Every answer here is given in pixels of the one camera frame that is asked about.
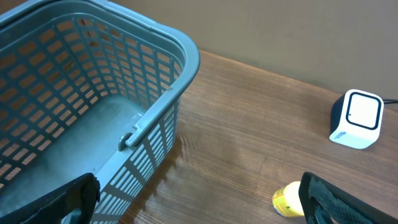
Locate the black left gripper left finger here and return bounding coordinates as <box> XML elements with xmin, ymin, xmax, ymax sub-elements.
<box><xmin>1</xmin><ymin>173</ymin><xmax>100</xmax><ymax>224</ymax></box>

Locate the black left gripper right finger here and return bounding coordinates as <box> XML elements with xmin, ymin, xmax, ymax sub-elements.
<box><xmin>298</xmin><ymin>172</ymin><xmax>397</xmax><ymax>224</ymax></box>

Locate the yellow lidded jar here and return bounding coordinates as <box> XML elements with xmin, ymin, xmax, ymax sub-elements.
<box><xmin>272</xmin><ymin>181</ymin><xmax>304</xmax><ymax>217</ymax></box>

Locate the white barcode scanner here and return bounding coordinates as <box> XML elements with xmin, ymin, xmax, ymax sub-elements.
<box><xmin>329</xmin><ymin>89</ymin><xmax>384</xmax><ymax>149</ymax></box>

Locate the grey plastic shopping basket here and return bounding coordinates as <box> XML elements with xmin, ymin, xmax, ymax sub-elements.
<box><xmin>1</xmin><ymin>1</ymin><xmax>200</xmax><ymax>223</ymax></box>

